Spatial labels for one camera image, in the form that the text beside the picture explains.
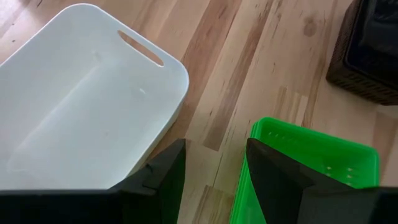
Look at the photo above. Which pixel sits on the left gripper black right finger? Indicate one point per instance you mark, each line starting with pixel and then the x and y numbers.
pixel 280 186

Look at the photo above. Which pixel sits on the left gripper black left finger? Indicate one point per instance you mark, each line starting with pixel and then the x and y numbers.
pixel 164 186

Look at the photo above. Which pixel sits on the green plastic slotted basket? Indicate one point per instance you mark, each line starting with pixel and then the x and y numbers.
pixel 237 202
pixel 311 149

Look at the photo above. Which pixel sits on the black plastic slotted basket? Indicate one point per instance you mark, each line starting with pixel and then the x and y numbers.
pixel 339 71
pixel 373 46

